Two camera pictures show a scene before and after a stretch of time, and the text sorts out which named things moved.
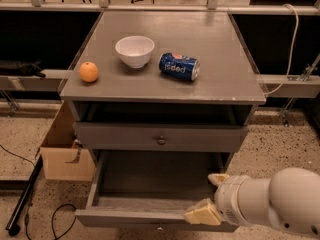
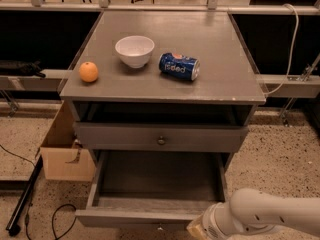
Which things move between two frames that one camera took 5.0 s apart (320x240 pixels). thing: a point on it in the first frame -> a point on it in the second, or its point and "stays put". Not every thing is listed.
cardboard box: x=63 y=158 stays put
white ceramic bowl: x=135 y=51 stays put
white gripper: x=229 y=197 -> x=209 y=221
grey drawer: x=151 y=190 stays put
